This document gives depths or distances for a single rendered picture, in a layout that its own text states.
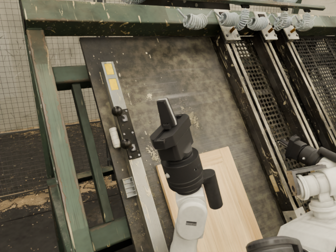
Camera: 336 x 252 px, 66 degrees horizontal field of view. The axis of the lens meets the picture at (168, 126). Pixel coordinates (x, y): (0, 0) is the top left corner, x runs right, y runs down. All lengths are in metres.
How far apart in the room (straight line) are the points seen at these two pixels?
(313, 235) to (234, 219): 0.54
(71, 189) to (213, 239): 0.57
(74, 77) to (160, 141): 0.72
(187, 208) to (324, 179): 0.34
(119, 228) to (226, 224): 0.43
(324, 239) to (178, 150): 0.36
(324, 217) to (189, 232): 0.33
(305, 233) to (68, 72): 0.98
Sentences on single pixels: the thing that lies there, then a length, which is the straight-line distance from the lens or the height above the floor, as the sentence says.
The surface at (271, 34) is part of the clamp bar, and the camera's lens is 1.70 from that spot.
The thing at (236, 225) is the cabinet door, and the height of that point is 1.02.
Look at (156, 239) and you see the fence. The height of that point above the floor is 1.09.
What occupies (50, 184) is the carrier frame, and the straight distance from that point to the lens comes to 2.02.
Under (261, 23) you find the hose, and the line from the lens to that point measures 1.51.
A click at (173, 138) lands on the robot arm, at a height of 1.57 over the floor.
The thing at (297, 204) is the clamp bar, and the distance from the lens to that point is 1.38.
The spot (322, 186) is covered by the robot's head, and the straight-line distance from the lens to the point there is 0.75.
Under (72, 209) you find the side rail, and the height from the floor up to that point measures 1.24.
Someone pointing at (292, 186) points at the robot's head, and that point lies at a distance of 0.75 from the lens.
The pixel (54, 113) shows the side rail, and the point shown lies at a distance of 0.99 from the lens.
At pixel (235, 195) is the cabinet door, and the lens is 1.21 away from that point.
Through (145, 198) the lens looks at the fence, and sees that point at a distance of 0.99.
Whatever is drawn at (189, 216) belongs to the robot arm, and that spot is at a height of 1.38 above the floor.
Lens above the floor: 1.77
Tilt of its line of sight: 19 degrees down
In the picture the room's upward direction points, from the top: straight up
